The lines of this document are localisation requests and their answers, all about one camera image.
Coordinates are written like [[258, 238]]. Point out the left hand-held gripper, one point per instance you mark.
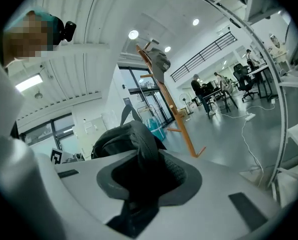
[[56, 156]]

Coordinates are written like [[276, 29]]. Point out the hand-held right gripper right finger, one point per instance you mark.
[[214, 199]]

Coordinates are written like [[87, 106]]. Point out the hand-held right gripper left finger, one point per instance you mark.
[[81, 191]]

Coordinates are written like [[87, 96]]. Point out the orange wooden coat rack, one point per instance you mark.
[[175, 114]]

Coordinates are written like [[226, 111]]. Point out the black-framed window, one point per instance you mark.
[[43, 131]]

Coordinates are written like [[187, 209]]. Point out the white cabinet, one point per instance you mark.
[[91, 134]]

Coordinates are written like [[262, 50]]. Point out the rectangular ceiling light panel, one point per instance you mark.
[[28, 83]]

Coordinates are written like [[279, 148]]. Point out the teal bag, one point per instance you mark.
[[156, 130]]

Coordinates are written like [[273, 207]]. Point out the white power strip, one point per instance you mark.
[[250, 116]]

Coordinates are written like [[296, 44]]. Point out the cardboard box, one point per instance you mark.
[[183, 112]]

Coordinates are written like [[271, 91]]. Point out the standing floor fan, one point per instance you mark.
[[183, 100]]

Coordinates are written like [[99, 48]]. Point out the black work table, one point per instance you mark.
[[221, 94]]

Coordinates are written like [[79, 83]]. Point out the glass entrance door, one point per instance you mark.
[[148, 96]]

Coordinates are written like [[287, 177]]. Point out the black office chair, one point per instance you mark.
[[244, 81]]

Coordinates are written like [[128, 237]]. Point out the teal head cap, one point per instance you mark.
[[47, 21]]

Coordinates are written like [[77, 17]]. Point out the black-legged white desk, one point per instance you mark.
[[262, 70]]

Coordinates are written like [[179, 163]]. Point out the grey baseball cap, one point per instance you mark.
[[160, 61]]

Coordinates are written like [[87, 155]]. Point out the black balcony railing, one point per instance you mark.
[[203, 55]]

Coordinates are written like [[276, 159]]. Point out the round ceiling light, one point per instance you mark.
[[195, 22], [167, 49], [133, 34]]

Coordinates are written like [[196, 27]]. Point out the black head-mounted camera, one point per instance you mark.
[[69, 31]]

